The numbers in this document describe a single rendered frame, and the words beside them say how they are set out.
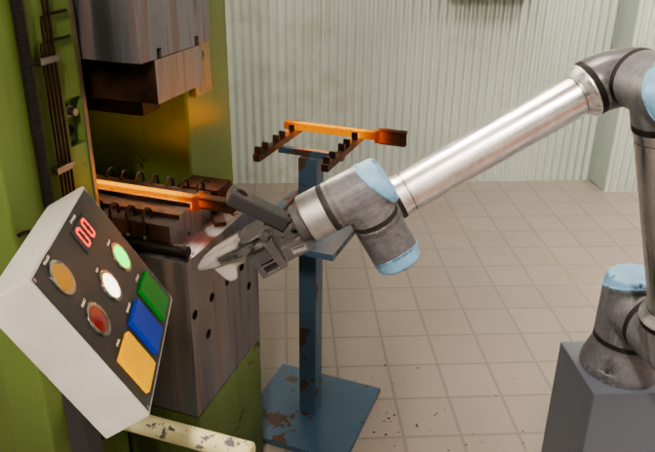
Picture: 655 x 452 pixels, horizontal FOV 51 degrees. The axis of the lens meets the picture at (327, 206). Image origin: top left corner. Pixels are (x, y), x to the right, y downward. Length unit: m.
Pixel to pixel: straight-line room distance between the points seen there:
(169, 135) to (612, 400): 1.34
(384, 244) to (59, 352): 0.56
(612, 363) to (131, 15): 1.36
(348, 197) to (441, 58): 3.24
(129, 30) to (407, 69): 3.05
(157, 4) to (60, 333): 0.75
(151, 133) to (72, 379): 1.05
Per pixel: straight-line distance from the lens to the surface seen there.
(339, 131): 2.13
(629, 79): 1.39
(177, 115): 1.93
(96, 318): 1.09
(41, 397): 1.64
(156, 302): 1.28
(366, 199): 1.18
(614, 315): 1.77
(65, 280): 1.07
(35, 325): 1.04
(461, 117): 4.50
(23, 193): 1.44
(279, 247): 1.24
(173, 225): 1.64
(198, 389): 1.80
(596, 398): 1.83
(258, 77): 4.30
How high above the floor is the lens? 1.66
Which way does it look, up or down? 24 degrees down
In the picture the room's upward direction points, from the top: 1 degrees clockwise
